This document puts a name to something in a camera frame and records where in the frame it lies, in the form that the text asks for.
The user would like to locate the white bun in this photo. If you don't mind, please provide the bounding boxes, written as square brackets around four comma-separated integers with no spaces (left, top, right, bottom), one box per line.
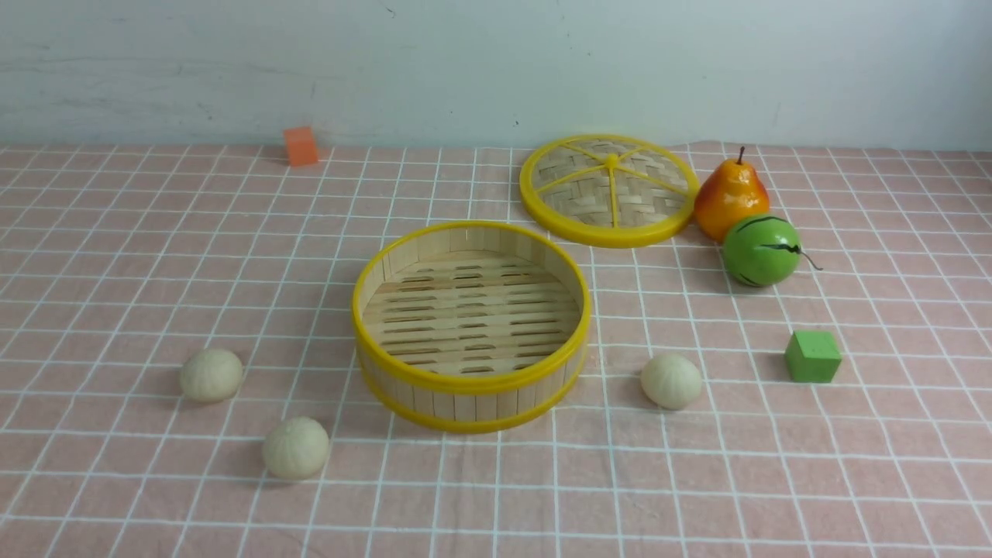
[178,347,244,403]
[262,416,330,481]
[640,353,704,410]

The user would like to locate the yellow rimmed bamboo steamer tray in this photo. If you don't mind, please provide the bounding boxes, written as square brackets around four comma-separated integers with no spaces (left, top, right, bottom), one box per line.
[351,220,593,433]

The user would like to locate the yellow rimmed bamboo steamer lid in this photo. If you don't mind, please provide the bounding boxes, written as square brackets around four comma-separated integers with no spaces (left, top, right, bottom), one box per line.
[518,134,699,250]

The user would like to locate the orange foam cube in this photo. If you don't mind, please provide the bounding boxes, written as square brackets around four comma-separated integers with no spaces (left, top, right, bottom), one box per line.
[283,125,320,168]

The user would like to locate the orange yellow toy pear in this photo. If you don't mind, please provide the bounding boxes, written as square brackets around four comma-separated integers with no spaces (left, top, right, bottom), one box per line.
[694,146,771,244]

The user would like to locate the green toy watermelon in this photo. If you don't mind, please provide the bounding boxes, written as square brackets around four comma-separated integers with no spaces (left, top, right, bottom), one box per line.
[722,213,823,288]

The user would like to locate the green foam cube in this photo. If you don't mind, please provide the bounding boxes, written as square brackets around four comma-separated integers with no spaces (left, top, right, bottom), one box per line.
[784,329,842,384]

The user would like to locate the pink checkered tablecloth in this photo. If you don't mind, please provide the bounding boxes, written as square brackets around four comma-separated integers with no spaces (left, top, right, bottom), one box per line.
[1,144,991,557]

